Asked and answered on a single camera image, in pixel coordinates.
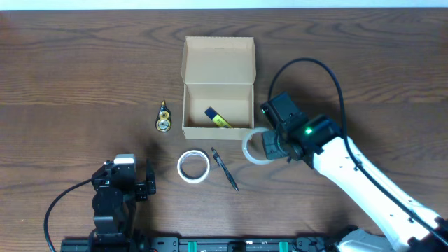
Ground white tape roll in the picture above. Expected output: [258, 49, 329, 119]
[176, 150, 211, 184]

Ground clear tape roll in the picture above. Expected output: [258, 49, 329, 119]
[241, 127, 273, 165]

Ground yellow black correction tape dispenser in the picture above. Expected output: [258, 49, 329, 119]
[155, 100, 172, 132]

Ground black ballpoint pen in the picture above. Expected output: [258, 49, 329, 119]
[211, 147, 239, 192]

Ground yellow highlighter pen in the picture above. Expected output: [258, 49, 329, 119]
[204, 107, 232, 128]

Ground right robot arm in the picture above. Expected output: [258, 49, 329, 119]
[262, 112, 447, 251]

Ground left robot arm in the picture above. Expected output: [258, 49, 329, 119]
[92, 160, 156, 244]

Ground open cardboard box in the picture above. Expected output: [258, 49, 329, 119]
[181, 36, 256, 140]

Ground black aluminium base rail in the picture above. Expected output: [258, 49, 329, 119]
[60, 237, 338, 252]

